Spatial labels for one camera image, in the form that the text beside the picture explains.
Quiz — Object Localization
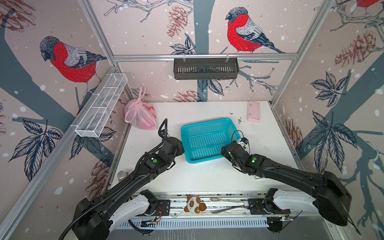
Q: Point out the metal tongs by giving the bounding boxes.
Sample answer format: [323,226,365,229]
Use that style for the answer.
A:
[210,198,247,215]

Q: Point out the white wire mesh shelf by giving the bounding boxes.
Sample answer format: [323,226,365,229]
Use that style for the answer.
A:
[75,73,128,138]

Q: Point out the teal plastic basket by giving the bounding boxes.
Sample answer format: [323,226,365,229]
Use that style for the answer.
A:
[181,118,243,164]

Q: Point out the pink plastic bag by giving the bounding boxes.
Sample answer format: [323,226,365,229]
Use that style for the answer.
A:
[124,84,157,130]

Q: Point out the brown white plush toy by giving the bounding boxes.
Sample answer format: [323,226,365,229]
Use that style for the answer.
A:
[184,195,207,214]

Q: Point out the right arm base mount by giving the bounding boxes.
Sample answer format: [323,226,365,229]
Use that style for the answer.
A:
[247,199,291,215]

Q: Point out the horizontal aluminium frame bar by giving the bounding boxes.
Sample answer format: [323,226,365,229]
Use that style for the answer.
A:
[113,53,298,63]

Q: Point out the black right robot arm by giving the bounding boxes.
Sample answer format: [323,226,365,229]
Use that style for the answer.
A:
[221,142,352,227]

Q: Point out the small glass jar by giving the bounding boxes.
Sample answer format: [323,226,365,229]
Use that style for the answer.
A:
[117,171,128,182]

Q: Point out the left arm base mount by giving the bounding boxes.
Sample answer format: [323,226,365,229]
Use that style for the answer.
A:
[137,200,171,217]

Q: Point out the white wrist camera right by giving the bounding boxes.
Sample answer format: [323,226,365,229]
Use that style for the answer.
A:
[237,138,249,149]

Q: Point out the black hanging wire basket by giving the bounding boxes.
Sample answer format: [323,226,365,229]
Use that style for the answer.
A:
[174,58,239,80]

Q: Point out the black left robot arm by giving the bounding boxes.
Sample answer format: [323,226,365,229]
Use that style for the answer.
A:
[59,137,185,240]

